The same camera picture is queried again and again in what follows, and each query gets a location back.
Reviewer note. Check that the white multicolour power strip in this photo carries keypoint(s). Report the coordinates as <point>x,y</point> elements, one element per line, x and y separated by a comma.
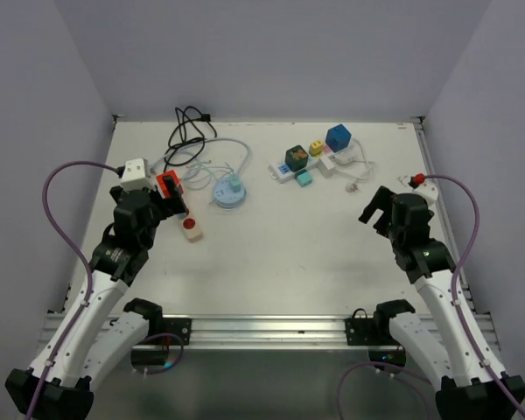
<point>283,174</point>

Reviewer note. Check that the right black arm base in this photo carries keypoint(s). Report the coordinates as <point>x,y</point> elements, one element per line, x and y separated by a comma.
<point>361,330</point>

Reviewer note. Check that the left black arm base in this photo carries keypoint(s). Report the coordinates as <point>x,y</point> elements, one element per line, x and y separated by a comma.
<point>164,346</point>

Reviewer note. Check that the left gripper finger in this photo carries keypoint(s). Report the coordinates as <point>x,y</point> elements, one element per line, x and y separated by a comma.
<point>170,184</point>
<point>176,201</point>

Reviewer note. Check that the teal charger plug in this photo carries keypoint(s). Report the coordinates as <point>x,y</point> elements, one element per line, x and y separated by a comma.
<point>303,178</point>

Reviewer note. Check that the beige red power strip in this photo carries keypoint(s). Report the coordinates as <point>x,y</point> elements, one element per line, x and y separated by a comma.
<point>190,227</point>

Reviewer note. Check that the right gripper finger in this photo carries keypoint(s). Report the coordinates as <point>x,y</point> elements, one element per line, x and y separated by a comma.
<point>383,225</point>
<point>381,201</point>

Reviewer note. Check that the dark green cube adapter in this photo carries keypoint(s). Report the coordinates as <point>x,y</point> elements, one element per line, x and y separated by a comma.
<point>296,158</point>

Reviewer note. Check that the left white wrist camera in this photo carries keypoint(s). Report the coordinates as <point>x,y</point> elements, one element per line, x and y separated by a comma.
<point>136,175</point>

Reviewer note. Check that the round light blue socket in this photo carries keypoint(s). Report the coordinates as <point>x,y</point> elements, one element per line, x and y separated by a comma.
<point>224,197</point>

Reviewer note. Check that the mint green charger plug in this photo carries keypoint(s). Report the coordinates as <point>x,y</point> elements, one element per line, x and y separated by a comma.
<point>234,183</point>

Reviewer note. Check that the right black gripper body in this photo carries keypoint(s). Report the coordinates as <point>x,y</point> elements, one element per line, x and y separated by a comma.
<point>394,237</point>

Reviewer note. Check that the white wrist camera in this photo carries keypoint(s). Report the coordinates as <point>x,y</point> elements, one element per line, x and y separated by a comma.
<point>136,175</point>
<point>427,189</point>

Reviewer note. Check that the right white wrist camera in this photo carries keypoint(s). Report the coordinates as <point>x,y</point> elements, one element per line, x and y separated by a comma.
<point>427,189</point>

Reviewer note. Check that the aluminium rail frame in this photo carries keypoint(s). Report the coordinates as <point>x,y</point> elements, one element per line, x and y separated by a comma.
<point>287,266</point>

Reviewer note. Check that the yellow charger plug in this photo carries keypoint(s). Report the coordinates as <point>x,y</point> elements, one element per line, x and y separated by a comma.
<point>316,148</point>

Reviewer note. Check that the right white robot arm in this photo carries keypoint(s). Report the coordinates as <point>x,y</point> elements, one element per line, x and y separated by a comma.
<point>468,378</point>

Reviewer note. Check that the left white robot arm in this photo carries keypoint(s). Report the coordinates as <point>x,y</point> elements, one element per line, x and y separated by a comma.
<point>62,380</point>

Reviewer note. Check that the white adapter block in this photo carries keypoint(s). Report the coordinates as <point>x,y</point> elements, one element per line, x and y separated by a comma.
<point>326,166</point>

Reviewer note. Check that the red cube adapter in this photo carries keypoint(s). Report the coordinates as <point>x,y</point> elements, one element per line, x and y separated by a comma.
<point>161,178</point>

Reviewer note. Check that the blue cube adapter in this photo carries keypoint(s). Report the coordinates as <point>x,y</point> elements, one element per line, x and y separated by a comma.
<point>338,138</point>

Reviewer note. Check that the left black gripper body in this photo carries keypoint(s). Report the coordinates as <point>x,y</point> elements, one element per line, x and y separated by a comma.
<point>161,209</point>

